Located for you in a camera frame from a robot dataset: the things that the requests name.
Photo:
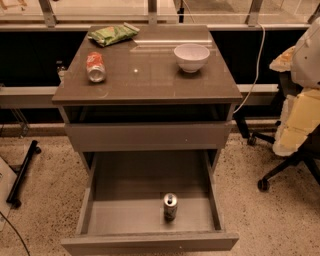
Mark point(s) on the red soda can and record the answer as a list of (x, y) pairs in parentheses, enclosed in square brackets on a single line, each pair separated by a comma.
[(95, 67)]

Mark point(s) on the white floor board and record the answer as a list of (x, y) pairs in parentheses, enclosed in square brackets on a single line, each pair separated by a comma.
[(7, 179)]

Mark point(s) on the open grey middle drawer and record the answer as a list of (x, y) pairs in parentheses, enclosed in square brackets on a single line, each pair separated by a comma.
[(122, 210)]

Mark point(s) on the metal window rail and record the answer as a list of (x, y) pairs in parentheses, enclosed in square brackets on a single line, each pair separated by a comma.
[(215, 14)]

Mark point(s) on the closed grey upper drawer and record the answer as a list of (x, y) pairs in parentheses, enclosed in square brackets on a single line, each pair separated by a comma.
[(147, 136)]

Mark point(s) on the silver blue redbull can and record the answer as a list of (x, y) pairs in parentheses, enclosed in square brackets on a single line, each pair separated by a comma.
[(170, 206)]

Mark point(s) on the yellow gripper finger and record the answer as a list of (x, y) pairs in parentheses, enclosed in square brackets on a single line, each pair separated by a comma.
[(282, 63), (300, 116)]

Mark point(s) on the green chip bag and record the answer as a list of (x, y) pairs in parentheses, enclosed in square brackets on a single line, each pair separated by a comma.
[(113, 34)]

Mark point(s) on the black stand leg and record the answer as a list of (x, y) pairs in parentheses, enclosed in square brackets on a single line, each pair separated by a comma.
[(14, 192)]

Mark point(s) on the white bowl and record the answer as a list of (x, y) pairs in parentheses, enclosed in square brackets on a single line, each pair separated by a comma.
[(191, 57)]

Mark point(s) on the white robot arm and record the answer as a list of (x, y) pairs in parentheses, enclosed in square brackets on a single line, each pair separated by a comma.
[(305, 64)]

